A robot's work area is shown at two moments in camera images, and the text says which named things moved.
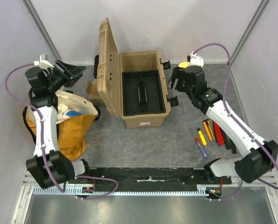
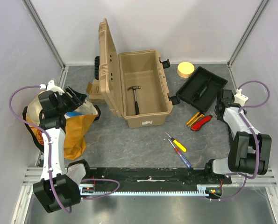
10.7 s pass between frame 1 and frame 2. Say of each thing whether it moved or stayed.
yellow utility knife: moved
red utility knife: moved
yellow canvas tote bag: stayed
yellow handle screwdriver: moved
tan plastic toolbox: stayed
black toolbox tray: moved
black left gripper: moved
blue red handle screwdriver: moved
